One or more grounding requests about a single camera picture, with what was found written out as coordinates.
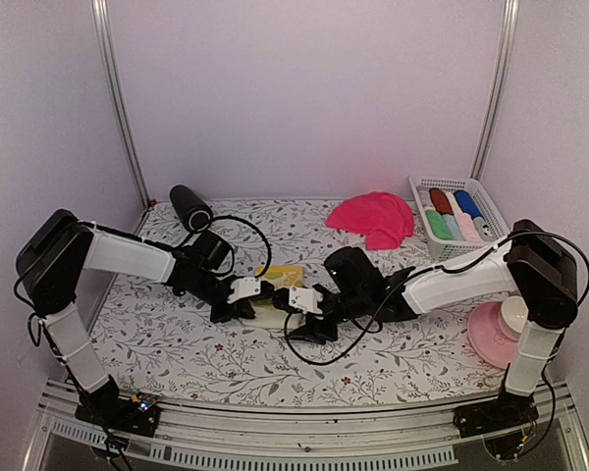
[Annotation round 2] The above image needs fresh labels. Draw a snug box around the green yellow patterned towel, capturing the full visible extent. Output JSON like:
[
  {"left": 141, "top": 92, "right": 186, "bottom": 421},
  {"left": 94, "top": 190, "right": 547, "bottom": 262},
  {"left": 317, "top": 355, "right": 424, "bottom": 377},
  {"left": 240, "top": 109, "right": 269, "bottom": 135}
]
[{"left": 252, "top": 264, "right": 306, "bottom": 320}]

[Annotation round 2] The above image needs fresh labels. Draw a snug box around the pink towel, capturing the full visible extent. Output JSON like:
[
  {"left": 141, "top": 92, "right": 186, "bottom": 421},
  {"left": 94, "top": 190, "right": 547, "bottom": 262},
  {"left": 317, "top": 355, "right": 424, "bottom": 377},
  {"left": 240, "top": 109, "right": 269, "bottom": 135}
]
[{"left": 326, "top": 192, "right": 415, "bottom": 250}]

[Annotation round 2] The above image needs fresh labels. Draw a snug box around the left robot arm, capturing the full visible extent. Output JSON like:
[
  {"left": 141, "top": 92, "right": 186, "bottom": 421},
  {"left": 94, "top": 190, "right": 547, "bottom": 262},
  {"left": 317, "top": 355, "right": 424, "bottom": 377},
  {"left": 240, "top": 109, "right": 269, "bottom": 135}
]
[{"left": 14, "top": 209, "right": 274, "bottom": 426}]

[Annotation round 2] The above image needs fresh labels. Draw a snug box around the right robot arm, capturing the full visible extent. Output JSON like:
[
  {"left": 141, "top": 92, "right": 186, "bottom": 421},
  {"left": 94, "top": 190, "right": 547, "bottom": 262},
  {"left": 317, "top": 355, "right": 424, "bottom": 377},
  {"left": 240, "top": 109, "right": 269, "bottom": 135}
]
[{"left": 284, "top": 219, "right": 589, "bottom": 428}]

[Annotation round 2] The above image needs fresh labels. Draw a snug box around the black cylindrical bottle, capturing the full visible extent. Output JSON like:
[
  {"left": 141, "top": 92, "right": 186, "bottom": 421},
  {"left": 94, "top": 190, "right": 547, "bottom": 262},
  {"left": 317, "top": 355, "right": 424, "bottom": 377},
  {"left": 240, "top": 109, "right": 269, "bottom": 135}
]
[{"left": 169, "top": 184, "right": 213, "bottom": 233}]

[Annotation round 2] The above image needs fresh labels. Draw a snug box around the floral tablecloth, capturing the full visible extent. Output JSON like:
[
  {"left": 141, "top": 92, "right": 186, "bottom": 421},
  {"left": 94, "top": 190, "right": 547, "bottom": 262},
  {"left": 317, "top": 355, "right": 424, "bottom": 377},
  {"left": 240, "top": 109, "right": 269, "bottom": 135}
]
[{"left": 91, "top": 199, "right": 503, "bottom": 407}]

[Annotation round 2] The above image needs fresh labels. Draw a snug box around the green item in basket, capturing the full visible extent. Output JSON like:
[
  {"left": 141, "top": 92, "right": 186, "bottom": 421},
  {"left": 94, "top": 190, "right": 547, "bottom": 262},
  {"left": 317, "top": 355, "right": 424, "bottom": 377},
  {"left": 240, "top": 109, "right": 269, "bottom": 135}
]
[{"left": 425, "top": 209, "right": 454, "bottom": 240}]

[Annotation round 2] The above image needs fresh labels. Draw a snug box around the white item in basket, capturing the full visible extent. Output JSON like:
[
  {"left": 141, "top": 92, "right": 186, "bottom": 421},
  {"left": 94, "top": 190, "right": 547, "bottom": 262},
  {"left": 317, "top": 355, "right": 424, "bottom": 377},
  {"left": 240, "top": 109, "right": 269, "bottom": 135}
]
[{"left": 416, "top": 186, "right": 435, "bottom": 212}]

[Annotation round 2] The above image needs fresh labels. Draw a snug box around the light blue item in basket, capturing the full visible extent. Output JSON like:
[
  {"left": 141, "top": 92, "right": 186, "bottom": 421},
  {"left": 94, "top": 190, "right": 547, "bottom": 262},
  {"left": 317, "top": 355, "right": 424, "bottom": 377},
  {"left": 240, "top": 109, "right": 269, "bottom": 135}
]
[{"left": 442, "top": 214, "right": 464, "bottom": 241}]

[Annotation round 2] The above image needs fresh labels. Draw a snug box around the red item in basket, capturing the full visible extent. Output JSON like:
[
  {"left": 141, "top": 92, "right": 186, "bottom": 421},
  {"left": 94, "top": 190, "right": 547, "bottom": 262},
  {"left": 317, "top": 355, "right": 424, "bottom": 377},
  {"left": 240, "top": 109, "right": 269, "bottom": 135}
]
[{"left": 429, "top": 187, "right": 454, "bottom": 215}]

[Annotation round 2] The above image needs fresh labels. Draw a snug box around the white plastic basket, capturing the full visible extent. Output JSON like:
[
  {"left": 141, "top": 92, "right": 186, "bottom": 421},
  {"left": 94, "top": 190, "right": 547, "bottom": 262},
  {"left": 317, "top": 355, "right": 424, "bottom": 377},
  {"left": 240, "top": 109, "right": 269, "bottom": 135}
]
[{"left": 408, "top": 176, "right": 509, "bottom": 261}]

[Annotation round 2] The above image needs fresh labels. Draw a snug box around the pink item in basket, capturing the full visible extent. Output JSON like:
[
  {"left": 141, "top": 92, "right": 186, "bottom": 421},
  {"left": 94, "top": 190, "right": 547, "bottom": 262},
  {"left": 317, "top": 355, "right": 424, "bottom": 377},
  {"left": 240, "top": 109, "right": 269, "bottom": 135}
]
[{"left": 455, "top": 212, "right": 484, "bottom": 242}]

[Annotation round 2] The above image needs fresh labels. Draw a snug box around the pink plate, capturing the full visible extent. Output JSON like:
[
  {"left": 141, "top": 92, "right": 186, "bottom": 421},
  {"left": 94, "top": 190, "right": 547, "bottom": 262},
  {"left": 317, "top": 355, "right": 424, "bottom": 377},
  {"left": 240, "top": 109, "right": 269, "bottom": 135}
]
[{"left": 467, "top": 301, "right": 524, "bottom": 370}]

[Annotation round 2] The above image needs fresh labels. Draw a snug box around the white bowl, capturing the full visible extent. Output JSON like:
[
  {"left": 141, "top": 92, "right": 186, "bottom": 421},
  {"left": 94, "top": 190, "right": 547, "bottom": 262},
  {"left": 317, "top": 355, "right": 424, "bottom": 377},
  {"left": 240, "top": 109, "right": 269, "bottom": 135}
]
[{"left": 500, "top": 295, "right": 528, "bottom": 339}]

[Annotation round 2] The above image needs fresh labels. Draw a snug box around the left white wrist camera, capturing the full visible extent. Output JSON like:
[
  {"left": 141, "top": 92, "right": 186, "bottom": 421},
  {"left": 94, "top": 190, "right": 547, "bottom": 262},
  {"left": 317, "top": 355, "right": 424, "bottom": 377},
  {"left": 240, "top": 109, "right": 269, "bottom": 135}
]
[{"left": 227, "top": 277, "right": 274, "bottom": 304}]

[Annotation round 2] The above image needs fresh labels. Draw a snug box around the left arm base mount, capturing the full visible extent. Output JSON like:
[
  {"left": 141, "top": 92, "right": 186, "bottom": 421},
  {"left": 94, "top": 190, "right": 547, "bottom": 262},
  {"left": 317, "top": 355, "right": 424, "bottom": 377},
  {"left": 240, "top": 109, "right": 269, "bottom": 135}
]
[{"left": 75, "top": 392, "right": 161, "bottom": 438}]

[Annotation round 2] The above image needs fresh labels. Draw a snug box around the front aluminium rail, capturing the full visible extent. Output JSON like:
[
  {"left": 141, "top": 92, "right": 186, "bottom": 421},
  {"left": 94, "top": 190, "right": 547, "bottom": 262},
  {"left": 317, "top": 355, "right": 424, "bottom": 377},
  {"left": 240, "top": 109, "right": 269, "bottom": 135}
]
[{"left": 22, "top": 381, "right": 589, "bottom": 470}]

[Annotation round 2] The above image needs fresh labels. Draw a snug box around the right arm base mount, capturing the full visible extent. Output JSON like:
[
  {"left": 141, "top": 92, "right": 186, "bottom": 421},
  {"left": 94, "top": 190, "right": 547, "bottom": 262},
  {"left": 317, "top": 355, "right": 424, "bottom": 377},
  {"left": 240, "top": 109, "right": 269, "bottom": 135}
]
[{"left": 453, "top": 395, "right": 539, "bottom": 438}]

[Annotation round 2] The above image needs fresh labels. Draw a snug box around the left aluminium frame post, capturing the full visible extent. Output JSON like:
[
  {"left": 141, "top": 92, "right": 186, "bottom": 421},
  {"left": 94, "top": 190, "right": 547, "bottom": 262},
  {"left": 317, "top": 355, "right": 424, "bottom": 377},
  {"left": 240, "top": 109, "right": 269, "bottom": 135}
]
[{"left": 91, "top": 0, "right": 151, "bottom": 210}]

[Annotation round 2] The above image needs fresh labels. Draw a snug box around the aluminium frame post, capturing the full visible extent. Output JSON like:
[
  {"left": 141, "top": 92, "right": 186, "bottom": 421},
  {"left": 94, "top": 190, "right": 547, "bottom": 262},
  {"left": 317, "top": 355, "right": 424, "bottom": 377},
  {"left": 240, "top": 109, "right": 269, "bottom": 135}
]
[
  {"left": 470, "top": 0, "right": 520, "bottom": 181},
  {"left": 91, "top": 0, "right": 151, "bottom": 210}
]

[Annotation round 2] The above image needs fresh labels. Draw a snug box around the right aluminium frame post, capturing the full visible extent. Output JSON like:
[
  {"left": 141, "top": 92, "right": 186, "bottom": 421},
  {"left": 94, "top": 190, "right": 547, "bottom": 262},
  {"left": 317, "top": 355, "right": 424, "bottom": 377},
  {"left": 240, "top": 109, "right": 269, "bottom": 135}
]
[{"left": 470, "top": 0, "right": 520, "bottom": 181}]

